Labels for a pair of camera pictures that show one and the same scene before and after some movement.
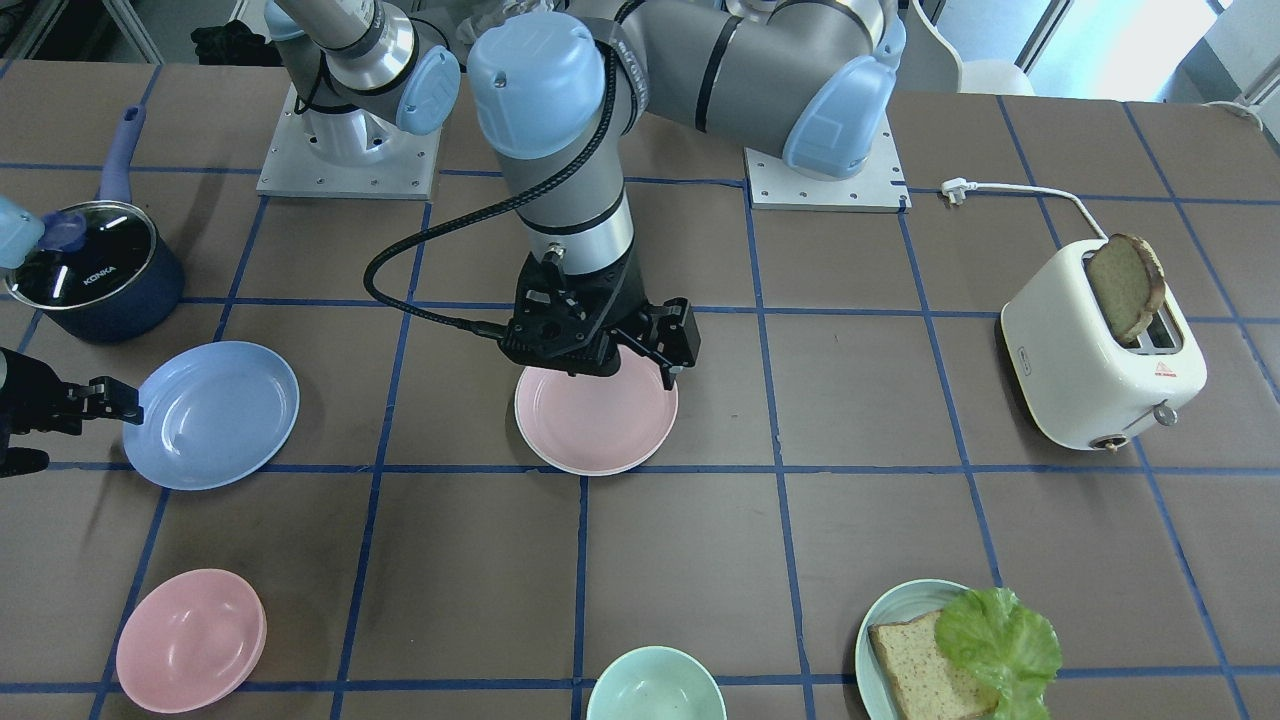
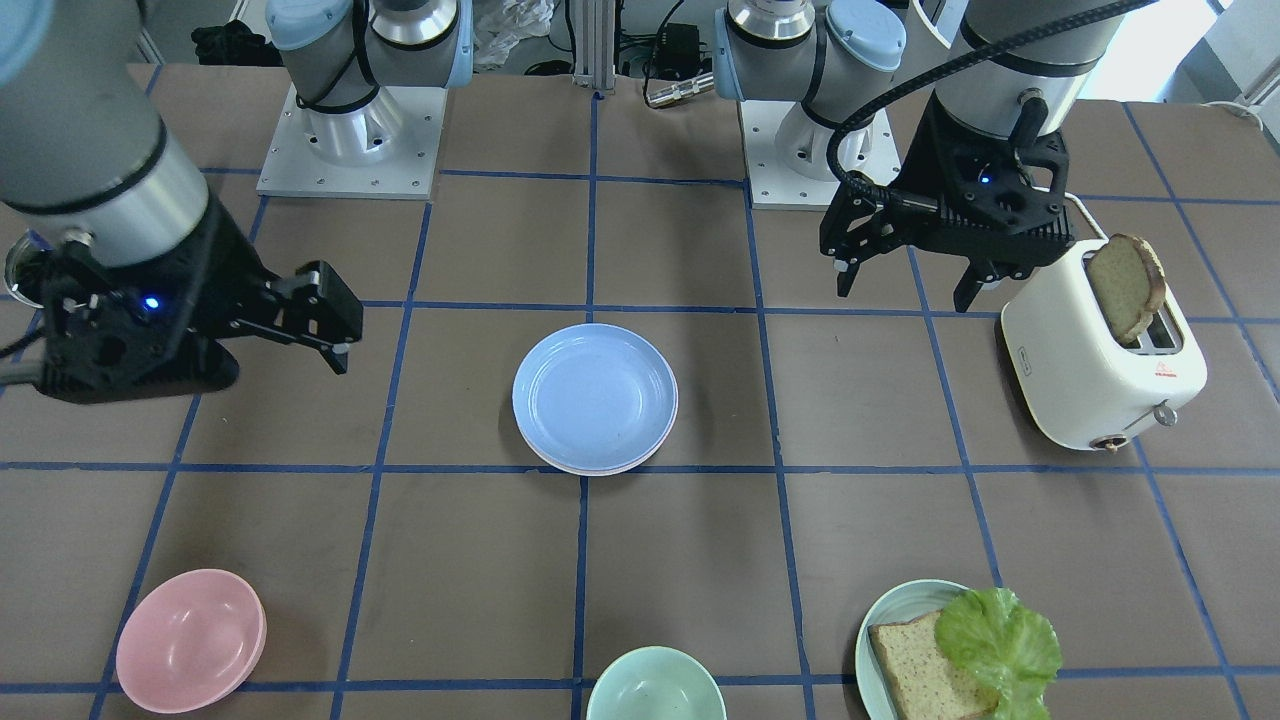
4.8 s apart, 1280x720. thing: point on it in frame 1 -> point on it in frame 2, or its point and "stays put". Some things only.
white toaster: x=1080 y=382 stays put
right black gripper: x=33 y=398 -> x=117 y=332
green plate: x=874 y=693 stays put
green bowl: x=658 y=683 stays put
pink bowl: x=190 y=642 stays put
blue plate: x=212 y=415 -> x=595 y=396
